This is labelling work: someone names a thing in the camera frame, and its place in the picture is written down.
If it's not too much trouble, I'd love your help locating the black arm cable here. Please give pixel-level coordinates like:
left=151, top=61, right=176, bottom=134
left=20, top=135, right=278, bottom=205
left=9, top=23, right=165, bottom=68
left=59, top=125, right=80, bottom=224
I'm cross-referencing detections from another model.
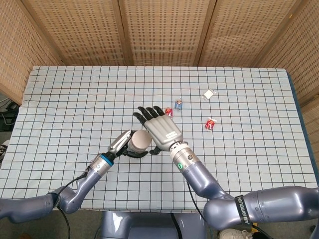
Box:
left=185, top=181, right=208, bottom=223
left=52, top=168, right=92, bottom=239

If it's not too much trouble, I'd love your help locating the floor cable clutter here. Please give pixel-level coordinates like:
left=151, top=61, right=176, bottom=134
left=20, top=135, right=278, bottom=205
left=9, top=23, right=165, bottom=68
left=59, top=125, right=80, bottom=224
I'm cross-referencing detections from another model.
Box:
left=0, top=96, right=20, bottom=132

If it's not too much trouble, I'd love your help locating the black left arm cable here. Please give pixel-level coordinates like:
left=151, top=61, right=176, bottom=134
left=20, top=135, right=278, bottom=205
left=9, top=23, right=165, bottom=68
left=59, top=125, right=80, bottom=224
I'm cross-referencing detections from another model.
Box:
left=52, top=168, right=92, bottom=239

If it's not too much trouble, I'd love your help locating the black grid checked tablecloth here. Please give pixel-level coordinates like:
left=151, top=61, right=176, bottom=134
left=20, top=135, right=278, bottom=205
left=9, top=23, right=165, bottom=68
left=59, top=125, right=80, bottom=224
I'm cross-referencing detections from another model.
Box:
left=0, top=65, right=319, bottom=214

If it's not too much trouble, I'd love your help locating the white sneaker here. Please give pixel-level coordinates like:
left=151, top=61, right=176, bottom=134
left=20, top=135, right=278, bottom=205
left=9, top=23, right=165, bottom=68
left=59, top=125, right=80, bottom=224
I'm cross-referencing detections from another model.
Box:
left=218, top=228, right=255, bottom=239

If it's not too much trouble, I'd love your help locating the white candy packet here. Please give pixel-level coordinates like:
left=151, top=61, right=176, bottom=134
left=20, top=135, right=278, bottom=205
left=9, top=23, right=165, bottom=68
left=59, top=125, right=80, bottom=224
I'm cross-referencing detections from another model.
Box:
left=200, top=88, right=217, bottom=102

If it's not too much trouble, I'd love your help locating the grey-blue robot torso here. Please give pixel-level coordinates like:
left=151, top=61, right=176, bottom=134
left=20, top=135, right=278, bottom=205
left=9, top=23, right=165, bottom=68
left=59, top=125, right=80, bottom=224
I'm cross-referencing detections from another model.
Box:
left=95, top=211, right=208, bottom=239

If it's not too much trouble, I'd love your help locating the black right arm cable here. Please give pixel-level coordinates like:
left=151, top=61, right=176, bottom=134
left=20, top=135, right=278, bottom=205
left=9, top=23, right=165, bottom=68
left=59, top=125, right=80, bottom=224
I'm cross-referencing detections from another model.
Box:
left=185, top=181, right=208, bottom=223

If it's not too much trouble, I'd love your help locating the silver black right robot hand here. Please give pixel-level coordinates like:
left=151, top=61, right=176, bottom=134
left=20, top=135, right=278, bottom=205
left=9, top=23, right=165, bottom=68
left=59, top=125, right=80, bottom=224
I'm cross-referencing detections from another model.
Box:
left=132, top=106, right=184, bottom=156

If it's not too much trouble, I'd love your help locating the woven bamboo screen panel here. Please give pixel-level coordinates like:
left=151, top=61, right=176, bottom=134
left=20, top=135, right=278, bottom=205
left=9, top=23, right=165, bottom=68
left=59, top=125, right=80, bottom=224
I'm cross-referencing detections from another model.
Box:
left=194, top=0, right=308, bottom=68
left=253, top=0, right=319, bottom=107
left=0, top=0, right=63, bottom=105
left=20, top=0, right=134, bottom=67
left=117, top=0, right=217, bottom=67

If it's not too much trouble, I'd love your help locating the black white patterned item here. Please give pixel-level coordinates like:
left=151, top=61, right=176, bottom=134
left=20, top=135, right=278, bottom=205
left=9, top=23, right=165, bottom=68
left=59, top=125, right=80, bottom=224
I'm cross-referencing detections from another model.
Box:
left=0, top=139, right=10, bottom=164

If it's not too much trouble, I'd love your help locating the white and blue Starbucks tumbler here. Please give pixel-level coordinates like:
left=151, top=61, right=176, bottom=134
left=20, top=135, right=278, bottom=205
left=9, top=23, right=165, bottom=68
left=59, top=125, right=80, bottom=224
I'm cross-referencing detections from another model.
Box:
left=128, top=129, right=153, bottom=155

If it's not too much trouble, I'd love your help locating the black velcro strap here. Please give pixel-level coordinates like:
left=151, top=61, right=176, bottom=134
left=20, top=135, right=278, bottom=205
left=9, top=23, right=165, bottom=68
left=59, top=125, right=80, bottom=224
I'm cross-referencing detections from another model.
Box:
left=233, top=194, right=251, bottom=226

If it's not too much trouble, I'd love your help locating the black torso cable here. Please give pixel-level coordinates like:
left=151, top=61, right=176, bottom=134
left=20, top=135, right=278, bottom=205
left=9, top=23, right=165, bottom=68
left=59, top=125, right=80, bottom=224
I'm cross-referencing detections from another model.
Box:
left=170, top=213, right=183, bottom=239

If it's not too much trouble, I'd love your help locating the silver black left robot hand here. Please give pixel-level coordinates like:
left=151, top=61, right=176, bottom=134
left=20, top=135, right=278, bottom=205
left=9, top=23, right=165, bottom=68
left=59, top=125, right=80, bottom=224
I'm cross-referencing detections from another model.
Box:
left=107, top=129, right=150, bottom=159

